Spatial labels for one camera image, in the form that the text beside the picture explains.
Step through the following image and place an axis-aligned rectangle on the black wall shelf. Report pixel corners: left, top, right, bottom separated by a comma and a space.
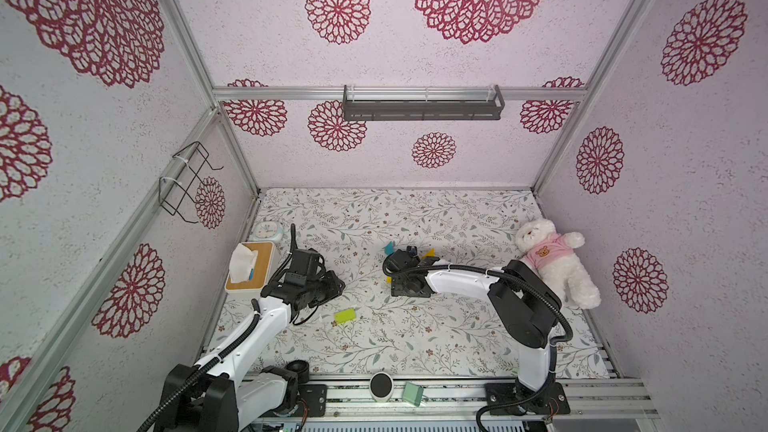
342, 86, 506, 122

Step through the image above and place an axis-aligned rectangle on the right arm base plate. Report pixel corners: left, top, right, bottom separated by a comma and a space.
484, 382, 571, 416

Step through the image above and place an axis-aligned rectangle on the tissue box wooden lid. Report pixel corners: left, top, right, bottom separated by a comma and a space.
225, 241, 282, 299

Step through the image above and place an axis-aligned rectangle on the green block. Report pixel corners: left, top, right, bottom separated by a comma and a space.
334, 308, 357, 325

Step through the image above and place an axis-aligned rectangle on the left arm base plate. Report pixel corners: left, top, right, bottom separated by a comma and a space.
260, 360, 327, 418

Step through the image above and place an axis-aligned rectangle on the green cube on rail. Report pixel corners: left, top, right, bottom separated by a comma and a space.
402, 382, 424, 407

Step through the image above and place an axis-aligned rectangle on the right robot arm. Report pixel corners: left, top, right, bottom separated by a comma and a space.
382, 247, 573, 431

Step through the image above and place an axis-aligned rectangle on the black wire wall rack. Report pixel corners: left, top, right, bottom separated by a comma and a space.
157, 141, 223, 225

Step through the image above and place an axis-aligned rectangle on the white teddy bear pink shirt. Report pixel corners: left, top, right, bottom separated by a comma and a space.
515, 219, 602, 310

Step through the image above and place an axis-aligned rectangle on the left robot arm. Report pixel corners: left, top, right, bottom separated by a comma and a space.
138, 226, 345, 431

